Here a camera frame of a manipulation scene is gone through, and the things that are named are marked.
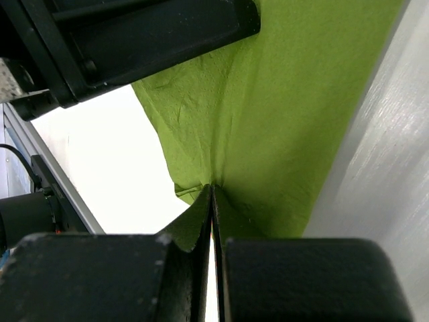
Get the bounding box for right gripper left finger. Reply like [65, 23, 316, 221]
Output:
[1, 186, 212, 321]

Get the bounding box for green paper napkin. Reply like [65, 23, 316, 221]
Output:
[133, 1, 406, 238]

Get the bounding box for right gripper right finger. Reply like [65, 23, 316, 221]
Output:
[211, 185, 414, 321]

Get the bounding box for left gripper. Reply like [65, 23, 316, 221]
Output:
[1, 1, 97, 121]

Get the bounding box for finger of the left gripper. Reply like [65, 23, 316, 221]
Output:
[52, 1, 261, 86]

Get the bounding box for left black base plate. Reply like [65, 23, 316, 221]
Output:
[30, 154, 90, 233]

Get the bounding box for aluminium front rail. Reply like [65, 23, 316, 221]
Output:
[1, 103, 104, 234]

